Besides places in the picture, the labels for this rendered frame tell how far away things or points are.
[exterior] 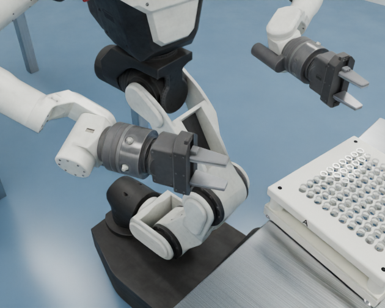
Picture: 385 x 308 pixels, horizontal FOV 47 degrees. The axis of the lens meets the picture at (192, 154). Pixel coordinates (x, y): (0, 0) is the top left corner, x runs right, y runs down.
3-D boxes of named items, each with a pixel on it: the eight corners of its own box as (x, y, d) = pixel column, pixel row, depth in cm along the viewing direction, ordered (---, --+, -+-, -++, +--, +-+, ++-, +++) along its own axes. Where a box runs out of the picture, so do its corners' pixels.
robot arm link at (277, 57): (319, 71, 108) (289, 51, 115) (318, 33, 100) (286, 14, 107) (282, 93, 106) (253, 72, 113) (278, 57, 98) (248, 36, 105)
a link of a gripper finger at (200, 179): (228, 178, 76) (194, 169, 78) (223, 190, 74) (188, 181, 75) (228, 184, 77) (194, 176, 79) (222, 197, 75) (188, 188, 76)
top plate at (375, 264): (468, 214, 77) (473, 205, 76) (382, 290, 66) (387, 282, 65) (351, 142, 92) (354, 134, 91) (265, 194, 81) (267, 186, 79)
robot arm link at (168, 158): (201, 120, 74) (136, 105, 77) (179, 156, 67) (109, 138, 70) (200, 175, 82) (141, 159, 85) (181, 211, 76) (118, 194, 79)
